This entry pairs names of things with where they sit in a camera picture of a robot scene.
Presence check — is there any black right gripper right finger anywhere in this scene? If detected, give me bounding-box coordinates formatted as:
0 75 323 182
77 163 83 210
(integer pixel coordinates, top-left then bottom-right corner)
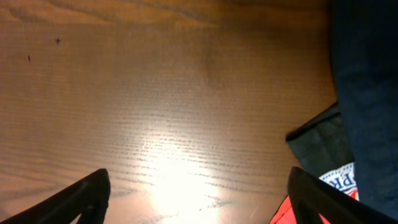
287 167 397 224

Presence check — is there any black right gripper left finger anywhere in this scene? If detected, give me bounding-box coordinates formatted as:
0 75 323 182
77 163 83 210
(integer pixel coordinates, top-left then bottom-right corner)
1 169 111 224

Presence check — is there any red shirt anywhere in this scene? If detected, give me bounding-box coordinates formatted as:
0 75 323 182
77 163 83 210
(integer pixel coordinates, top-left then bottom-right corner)
269 188 359 224

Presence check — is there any black shirt with logo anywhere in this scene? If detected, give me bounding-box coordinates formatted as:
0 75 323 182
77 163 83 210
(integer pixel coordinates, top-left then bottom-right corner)
285 103 359 200

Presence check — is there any navy blue garment pile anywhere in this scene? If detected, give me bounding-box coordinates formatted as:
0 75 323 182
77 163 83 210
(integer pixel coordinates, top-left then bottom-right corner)
330 0 397 218

